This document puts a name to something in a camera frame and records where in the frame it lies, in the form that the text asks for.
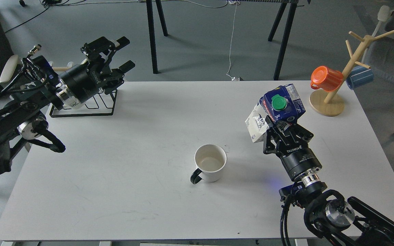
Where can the blue mug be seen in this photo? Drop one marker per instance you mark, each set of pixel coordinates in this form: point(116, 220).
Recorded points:
point(359, 76)

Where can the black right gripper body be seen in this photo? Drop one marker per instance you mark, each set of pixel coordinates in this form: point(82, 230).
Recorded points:
point(293, 151)

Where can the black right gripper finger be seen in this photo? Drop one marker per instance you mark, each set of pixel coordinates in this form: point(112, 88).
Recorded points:
point(285, 126)
point(273, 127)

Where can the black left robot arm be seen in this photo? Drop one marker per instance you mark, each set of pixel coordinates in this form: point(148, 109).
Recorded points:
point(35, 132)

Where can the black wire mug rack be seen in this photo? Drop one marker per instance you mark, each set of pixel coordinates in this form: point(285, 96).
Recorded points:
point(104, 102)

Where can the black table legs right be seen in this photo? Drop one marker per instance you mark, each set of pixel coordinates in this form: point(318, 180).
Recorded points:
point(292, 9)

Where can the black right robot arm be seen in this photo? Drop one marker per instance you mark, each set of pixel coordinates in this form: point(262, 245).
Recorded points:
point(327, 214)

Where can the white mug black handle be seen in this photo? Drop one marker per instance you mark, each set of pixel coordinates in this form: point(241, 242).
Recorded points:
point(210, 161)

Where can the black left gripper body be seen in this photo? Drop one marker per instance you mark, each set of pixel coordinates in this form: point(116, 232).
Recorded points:
point(98, 57)

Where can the orange mug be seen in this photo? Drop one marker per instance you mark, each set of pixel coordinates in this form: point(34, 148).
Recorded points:
point(326, 78)

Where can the blue white milk carton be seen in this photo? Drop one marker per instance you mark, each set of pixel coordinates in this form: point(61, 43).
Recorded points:
point(282, 104)

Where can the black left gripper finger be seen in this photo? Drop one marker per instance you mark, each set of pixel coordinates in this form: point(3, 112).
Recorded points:
point(120, 43)
point(126, 67)

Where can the wooden mug tree stand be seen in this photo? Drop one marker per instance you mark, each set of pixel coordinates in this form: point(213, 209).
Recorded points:
point(330, 103)

